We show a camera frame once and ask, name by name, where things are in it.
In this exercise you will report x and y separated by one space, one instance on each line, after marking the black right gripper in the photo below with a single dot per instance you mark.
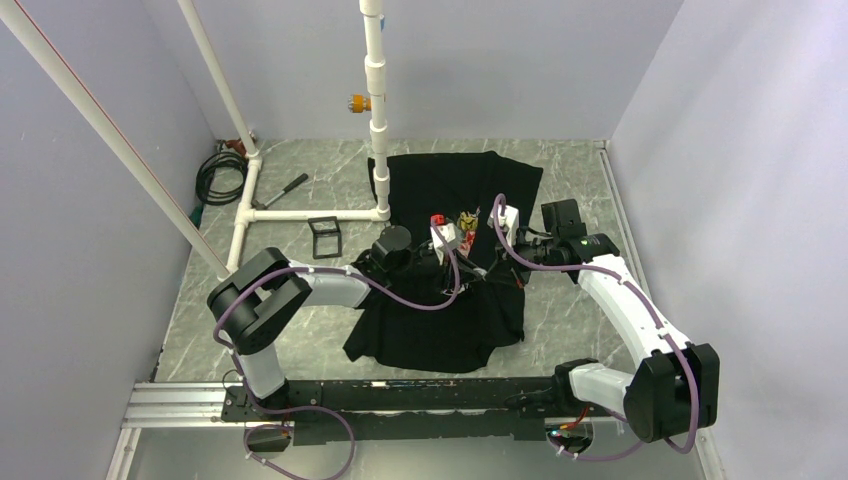
509 269

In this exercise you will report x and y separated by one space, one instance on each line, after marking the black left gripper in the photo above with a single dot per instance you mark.
444 276

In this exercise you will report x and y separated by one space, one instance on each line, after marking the black floral print t-shirt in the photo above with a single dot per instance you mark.
414 331

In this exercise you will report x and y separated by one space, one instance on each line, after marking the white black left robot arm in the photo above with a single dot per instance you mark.
255 304

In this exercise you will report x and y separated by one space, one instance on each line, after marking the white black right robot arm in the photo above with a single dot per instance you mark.
674 390

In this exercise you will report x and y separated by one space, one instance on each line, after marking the orange yellow pipe fitting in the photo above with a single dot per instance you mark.
358 103

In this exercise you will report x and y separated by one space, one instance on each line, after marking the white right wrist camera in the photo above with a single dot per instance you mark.
507 219

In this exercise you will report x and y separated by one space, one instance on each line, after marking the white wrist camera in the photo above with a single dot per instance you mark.
444 234
507 219

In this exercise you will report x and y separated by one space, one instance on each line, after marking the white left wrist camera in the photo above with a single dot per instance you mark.
444 234

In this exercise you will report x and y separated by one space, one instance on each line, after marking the small black square frame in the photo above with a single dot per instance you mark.
326 237

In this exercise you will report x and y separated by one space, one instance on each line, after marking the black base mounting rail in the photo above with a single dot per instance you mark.
423 426

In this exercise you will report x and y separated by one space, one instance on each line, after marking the black handled hammer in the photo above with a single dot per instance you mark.
258 205

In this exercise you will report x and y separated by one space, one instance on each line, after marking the aluminium extrusion rail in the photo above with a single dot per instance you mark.
214 404

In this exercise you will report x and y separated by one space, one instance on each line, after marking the white pvc pipe frame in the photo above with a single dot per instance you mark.
68 206

